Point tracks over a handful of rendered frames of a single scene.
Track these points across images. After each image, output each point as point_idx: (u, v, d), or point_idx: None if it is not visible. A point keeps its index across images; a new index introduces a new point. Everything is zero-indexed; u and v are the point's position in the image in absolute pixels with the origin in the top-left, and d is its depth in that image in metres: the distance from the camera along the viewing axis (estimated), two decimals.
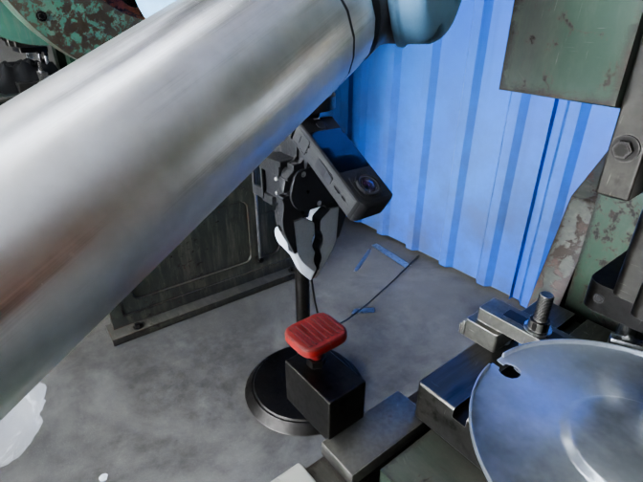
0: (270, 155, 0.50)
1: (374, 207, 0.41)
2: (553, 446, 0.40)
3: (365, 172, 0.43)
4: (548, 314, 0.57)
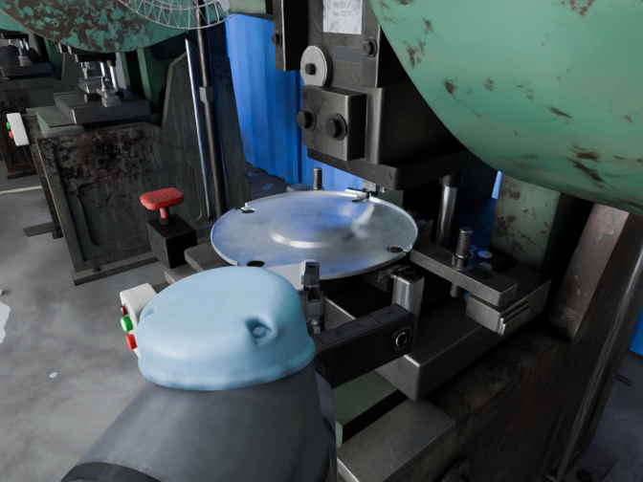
0: None
1: (413, 333, 0.43)
2: (262, 233, 0.64)
3: (388, 338, 0.41)
4: (320, 182, 0.82)
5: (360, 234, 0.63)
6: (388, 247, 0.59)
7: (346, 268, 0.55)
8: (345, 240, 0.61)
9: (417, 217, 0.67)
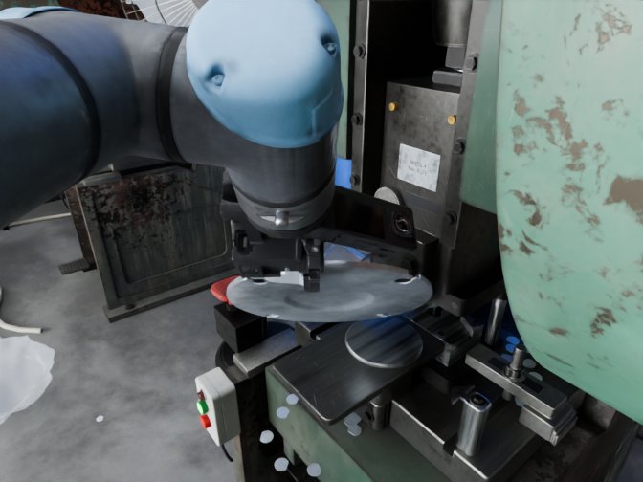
0: (254, 246, 0.41)
1: (414, 235, 0.43)
2: (277, 298, 0.65)
3: (388, 213, 0.41)
4: None
5: (372, 294, 0.62)
6: (396, 282, 0.58)
7: (346, 273, 0.54)
8: (355, 286, 0.60)
9: (472, 324, 0.75)
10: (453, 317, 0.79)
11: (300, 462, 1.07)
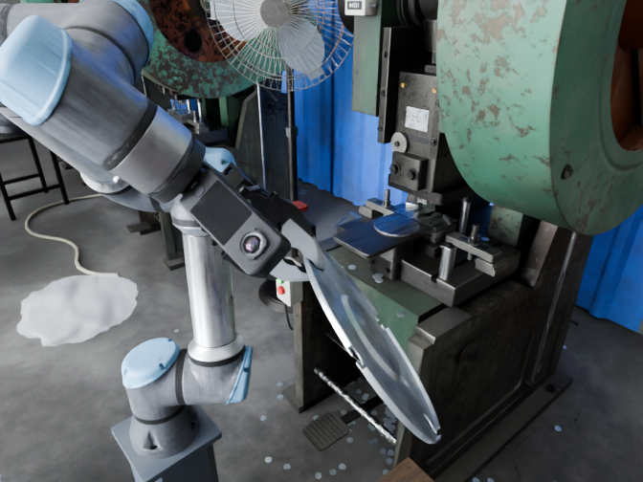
0: None
1: (266, 265, 0.39)
2: (353, 298, 0.65)
3: (248, 228, 0.40)
4: (388, 197, 1.41)
5: (371, 359, 0.53)
6: (359, 355, 0.48)
7: None
8: (359, 333, 0.53)
9: (449, 218, 1.26)
10: (438, 216, 1.30)
11: (337, 333, 1.57)
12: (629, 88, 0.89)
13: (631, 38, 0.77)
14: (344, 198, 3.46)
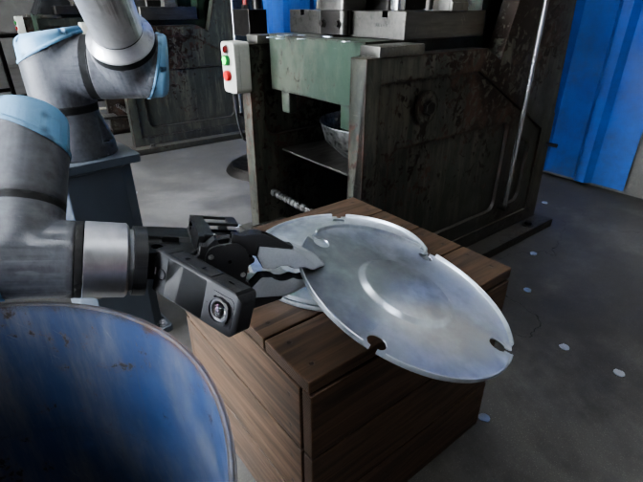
0: None
1: (239, 323, 0.41)
2: (380, 255, 0.63)
3: (210, 295, 0.41)
4: None
5: (406, 323, 0.52)
6: (381, 338, 0.48)
7: (324, 295, 0.51)
8: (383, 305, 0.53)
9: None
10: None
11: (295, 147, 1.45)
12: None
13: None
14: None
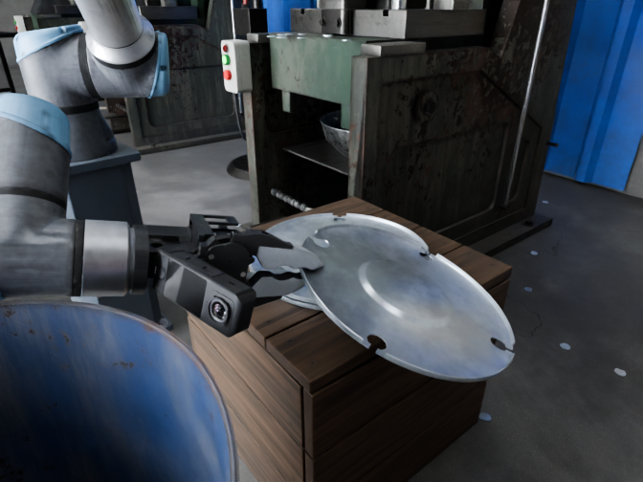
0: None
1: (239, 323, 0.41)
2: (380, 255, 0.63)
3: (210, 295, 0.41)
4: None
5: (406, 323, 0.52)
6: (381, 337, 0.48)
7: (324, 295, 0.51)
8: (383, 304, 0.53)
9: None
10: None
11: (295, 147, 1.45)
12: None
13: None
14: None
